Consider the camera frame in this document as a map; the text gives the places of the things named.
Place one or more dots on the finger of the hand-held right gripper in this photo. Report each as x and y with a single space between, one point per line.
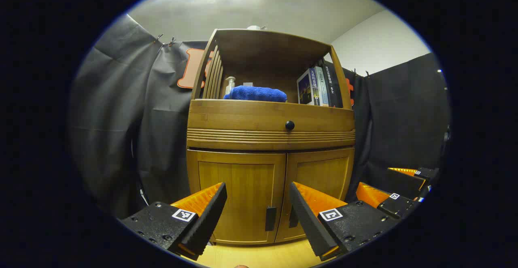
398 206
408 183

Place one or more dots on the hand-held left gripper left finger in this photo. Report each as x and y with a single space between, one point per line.
206 223

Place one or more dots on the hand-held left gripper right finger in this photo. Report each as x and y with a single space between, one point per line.
307 223

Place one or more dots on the wooden shoe cabinet door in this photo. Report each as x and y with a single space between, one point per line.
323 175
243 195

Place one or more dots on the wooden double-door shoe cabinet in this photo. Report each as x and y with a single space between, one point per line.
263 49

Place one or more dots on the wooden drawer with black knob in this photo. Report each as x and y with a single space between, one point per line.
234 116

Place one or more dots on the light blue spine book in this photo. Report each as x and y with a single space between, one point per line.
322 86

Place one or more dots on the book with dark blue cover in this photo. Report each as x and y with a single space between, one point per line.
306 90

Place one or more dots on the black backdrop cloth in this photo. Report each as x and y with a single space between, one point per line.
121 118

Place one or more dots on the blue folded towel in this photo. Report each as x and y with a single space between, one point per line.
255 94

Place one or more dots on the clear pump bottle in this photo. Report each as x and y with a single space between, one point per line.
230 86

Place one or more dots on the small white object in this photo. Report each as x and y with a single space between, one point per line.
255 27

